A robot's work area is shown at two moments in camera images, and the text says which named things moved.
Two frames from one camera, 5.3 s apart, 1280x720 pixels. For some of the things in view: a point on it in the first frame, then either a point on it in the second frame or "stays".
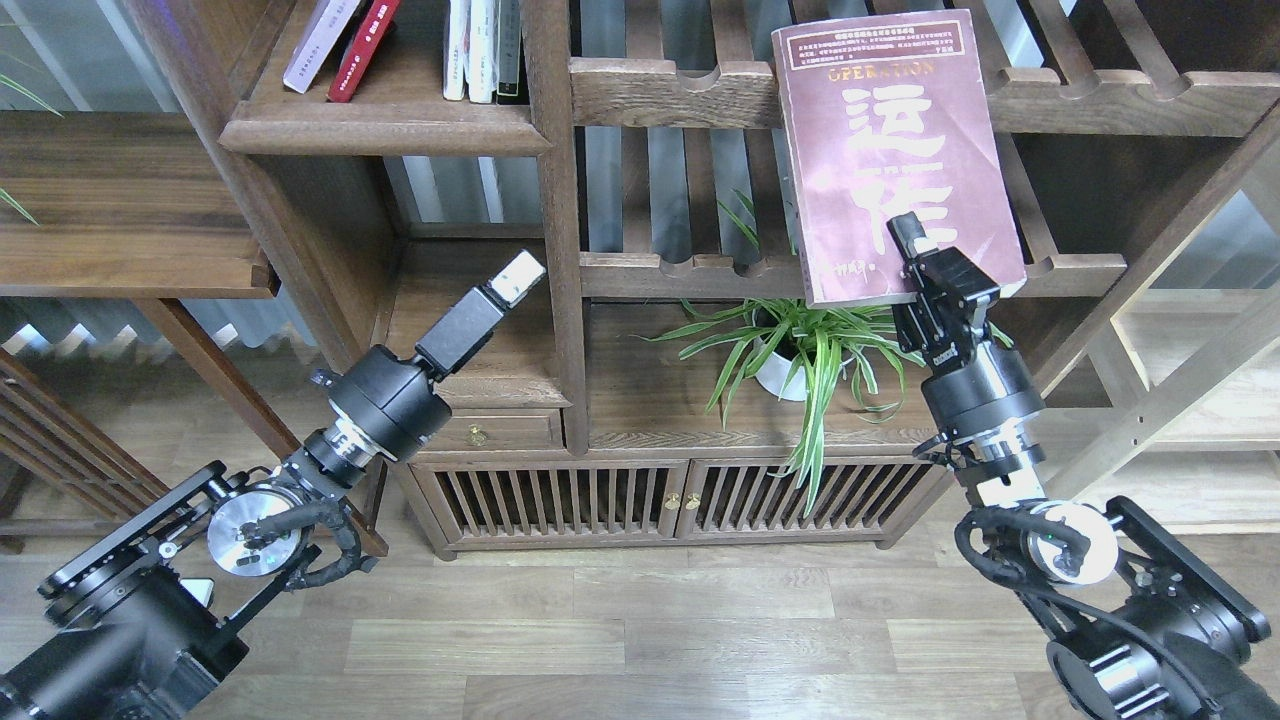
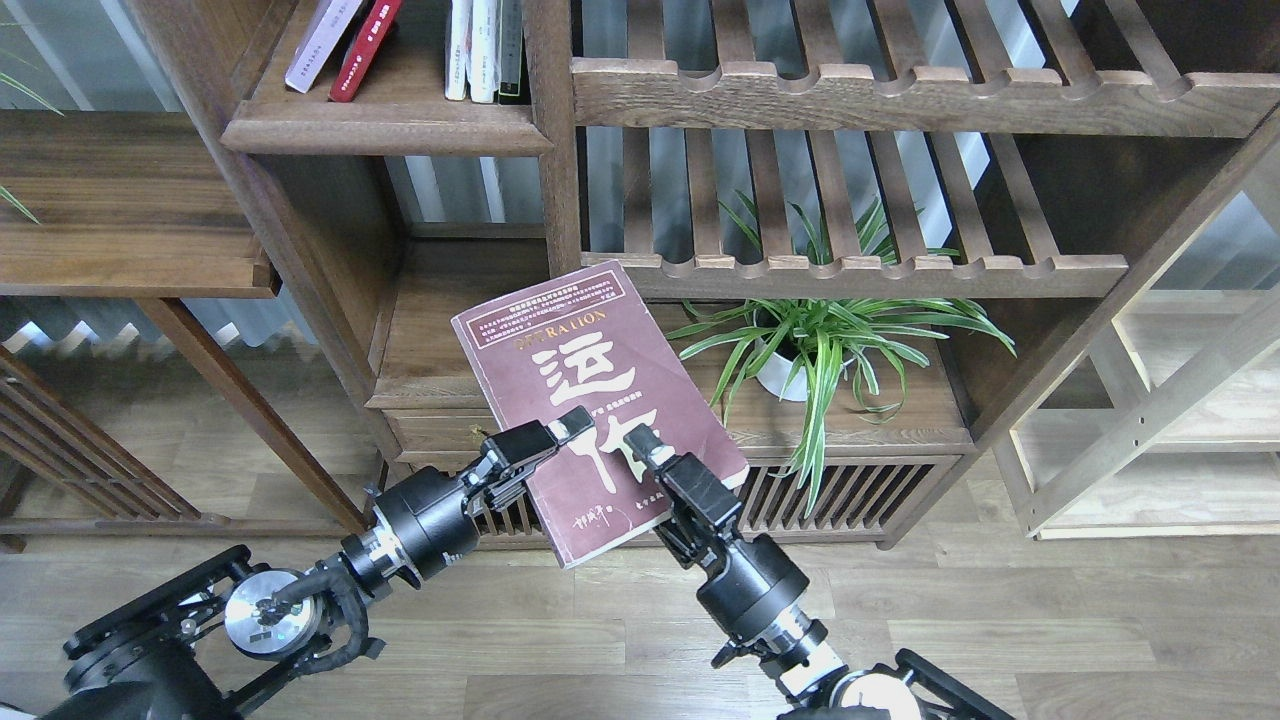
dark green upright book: [507, 47] stays
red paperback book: [362, 50] stays
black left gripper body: [450, 345] → [506, 460]
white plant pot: [772, 375] stays
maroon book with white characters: [886, 117] → [591, 341]
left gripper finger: [512, 283] → [572, 424]
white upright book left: [454, 65] stays
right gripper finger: [906, 229] → [645, 444]
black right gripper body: [947, 315] → [700, 510]
